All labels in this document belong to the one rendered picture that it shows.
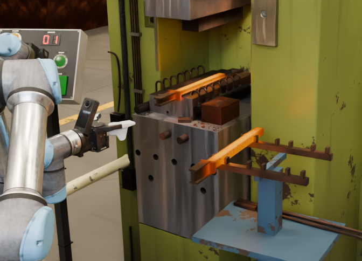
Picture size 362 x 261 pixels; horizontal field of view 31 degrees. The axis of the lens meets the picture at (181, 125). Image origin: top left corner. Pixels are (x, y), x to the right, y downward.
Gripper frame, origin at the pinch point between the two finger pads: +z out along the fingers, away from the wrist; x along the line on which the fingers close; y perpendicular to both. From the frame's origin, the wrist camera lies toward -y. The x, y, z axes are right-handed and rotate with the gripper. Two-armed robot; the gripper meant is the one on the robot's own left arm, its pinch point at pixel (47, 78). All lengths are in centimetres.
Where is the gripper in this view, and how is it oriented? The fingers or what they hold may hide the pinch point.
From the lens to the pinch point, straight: 246.6
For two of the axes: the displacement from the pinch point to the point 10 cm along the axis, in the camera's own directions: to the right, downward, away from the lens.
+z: 1.9, 1.9, 9.6
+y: 0.8, -9.8, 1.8
